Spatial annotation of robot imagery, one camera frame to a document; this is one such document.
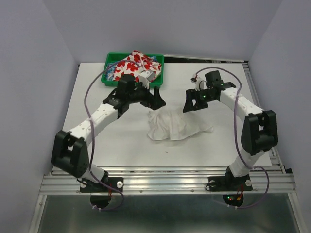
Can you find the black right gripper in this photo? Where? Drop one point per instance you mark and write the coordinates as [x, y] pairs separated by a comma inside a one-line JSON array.
[[190, 94]]

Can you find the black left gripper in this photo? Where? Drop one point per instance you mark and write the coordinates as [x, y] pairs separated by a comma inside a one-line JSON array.
[[152, 102]]

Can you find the white pleated skirt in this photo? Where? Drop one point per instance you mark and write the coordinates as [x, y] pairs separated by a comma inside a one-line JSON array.
[[173, 124]]

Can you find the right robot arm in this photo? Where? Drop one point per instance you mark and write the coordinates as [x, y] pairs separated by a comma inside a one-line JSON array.
[[259, 131]]

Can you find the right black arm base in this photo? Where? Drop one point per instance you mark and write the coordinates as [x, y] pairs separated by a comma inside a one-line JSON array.
[[234, 187]]

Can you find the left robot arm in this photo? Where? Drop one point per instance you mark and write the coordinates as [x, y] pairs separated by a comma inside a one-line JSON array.
[[70, 149]]

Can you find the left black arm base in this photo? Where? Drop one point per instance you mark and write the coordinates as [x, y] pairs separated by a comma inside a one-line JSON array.
[[106, 193]]

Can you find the red floral white skirt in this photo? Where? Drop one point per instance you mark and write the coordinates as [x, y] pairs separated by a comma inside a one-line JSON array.
[[135, 63]]

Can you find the blue patterned skirt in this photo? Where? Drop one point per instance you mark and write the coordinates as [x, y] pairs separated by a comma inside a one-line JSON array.
[[109, 74]]

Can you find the green plastic bin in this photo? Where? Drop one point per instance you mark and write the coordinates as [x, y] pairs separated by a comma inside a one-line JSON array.
[[115, 57]]

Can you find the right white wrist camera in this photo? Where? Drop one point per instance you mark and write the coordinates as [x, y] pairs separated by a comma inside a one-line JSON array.
[[200, 84]]

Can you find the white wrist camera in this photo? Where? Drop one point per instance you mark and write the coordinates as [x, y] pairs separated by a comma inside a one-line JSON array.
[[200, 84], [146, 77]]

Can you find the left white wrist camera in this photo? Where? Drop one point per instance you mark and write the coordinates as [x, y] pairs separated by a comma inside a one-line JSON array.
[[146, 77]]

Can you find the aluminium mounting rail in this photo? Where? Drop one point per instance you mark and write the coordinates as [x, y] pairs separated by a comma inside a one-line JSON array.
[[165, 180]]

